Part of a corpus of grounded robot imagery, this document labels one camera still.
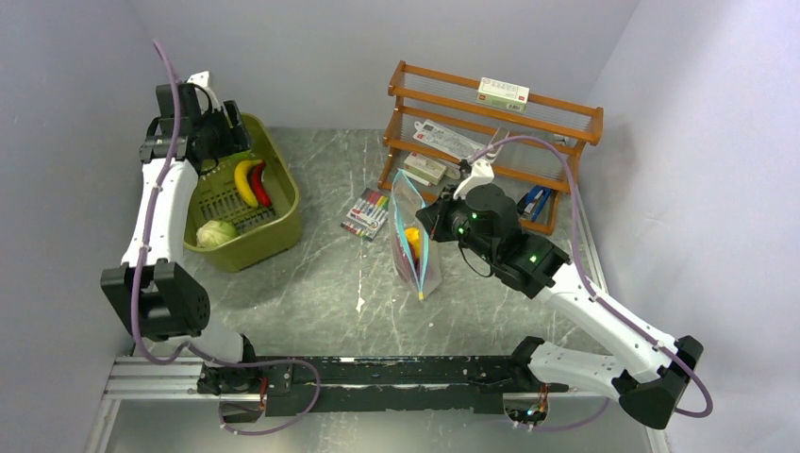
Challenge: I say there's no yellow banana toy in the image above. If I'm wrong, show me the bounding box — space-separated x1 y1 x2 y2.
234 159 262 208

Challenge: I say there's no orange wooden shelf rack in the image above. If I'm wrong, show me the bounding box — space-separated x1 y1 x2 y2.
377 61 605 234

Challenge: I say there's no pack of coloured markers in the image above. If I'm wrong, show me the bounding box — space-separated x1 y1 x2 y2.
340 188 390 242

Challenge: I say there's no small white box lower shelf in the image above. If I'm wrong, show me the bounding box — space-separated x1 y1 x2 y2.
401 152 447 186

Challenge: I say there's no white green box on shelf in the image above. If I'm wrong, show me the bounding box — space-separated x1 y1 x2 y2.
475 77 530 113

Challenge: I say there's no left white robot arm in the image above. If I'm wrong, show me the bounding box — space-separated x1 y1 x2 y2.
100 72 261 393

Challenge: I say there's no pale green cabbage toy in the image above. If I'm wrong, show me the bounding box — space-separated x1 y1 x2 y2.
195 220 239 248

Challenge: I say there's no clear zip bag blue zipper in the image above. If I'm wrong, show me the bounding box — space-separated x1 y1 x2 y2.
388 170 442 301

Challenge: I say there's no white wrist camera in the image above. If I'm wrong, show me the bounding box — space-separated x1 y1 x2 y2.
453 158 494 199
186 71 213 93

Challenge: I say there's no yellow pear toy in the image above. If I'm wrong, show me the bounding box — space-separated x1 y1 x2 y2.
404 227 423 260

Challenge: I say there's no blue stapler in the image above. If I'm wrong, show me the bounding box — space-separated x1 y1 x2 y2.
517 185 553 222

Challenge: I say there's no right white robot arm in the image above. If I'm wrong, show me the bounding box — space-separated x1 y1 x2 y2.
415 184 704 429

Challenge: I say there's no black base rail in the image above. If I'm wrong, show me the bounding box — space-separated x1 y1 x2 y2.
197 353 570 419

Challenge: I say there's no flat white packaged item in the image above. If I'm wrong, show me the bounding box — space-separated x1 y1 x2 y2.
412 120 485 160

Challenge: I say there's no dark red sweet potato toy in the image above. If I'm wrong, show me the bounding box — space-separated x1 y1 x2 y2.
394 247 416 280

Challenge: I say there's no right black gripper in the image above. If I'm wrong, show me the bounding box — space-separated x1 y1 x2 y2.
416 184 498 265

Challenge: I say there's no red chili toy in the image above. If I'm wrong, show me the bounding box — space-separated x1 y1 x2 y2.
248 161 273 209

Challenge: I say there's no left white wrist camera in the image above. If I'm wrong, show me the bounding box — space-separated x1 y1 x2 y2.
186 71 213 93

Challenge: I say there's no olive green plastic basket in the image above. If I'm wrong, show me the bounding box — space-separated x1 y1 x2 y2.
183 113 303 273

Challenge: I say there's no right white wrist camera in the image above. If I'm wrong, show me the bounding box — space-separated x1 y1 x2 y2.
453 158 494 199

